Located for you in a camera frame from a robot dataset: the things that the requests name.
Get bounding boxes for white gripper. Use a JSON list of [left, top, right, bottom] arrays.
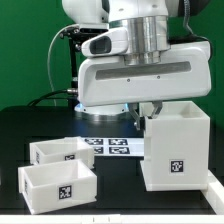
[[78, 41, 211, 130]]

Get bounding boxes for white drawer cabinet box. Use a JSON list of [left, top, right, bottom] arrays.
[[140, 101, 210, 191]]

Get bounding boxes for white drawer tray front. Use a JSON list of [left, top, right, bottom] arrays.
[[18, 160, 97, 214]]

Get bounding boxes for white drawer tray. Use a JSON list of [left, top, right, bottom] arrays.
[[29, 136, 94, 169], [18, 160, 97, 214]]

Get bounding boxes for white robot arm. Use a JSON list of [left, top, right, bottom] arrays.
[[62, 0, 212, 129]]

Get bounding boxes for white drawer tray rear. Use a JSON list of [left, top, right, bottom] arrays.
[[29, 136, 94, 169]]

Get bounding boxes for white fiducial marker sheet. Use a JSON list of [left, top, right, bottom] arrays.
[[84, 138, 144, 157]]

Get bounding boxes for black base cables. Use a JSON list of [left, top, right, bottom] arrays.
[[26, 87, 82, 108]]

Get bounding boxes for grey camera cable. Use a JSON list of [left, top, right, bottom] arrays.
[[46, 23, 81, 101]]

